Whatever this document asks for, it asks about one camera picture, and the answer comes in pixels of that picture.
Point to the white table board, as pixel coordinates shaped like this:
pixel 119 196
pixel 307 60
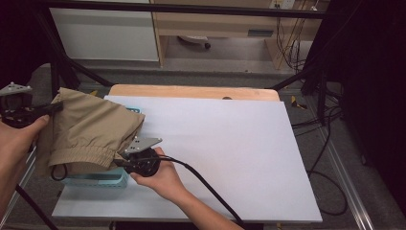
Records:
pixel 223 143

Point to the person's left hand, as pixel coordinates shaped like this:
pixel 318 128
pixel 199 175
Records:
pixel 16 143

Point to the wooden table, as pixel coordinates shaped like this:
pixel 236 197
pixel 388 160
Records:
pixel 191 91

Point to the aluminium floor rail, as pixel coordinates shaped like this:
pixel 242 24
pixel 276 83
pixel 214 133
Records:
pixel 348 188
pixel 28 179

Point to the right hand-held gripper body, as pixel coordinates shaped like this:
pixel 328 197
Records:
pixel 143 163

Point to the black metal crossbar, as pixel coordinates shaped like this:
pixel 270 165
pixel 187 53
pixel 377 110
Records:
pixel 191 9

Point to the yellow tape piece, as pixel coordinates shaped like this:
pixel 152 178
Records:
pixel 94 93
pixel 297 103

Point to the black curtain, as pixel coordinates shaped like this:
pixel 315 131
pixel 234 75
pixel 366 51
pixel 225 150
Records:
pixel 376 80
pixel 19 38

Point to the black metal stand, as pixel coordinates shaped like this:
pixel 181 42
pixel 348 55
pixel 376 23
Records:
pixel 55 76
pixel 322 96

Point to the office chair base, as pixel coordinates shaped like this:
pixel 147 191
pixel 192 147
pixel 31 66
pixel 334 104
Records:
pixel 194 39

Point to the white power strip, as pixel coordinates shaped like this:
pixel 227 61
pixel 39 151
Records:
pixel 282 4

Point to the white cabinet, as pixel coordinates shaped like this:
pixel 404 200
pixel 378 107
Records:
pixel 105 35

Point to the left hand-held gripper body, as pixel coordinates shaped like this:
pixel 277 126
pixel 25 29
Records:
pixel 12 105

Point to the light blue perforated basket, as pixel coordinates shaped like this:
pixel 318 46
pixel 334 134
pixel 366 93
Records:
pixel 95 182

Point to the person's right hand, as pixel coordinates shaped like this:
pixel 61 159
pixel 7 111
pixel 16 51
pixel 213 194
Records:
pixel 162 179

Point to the wooden desk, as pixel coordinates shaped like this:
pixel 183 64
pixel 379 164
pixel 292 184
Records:
pixel 217 27

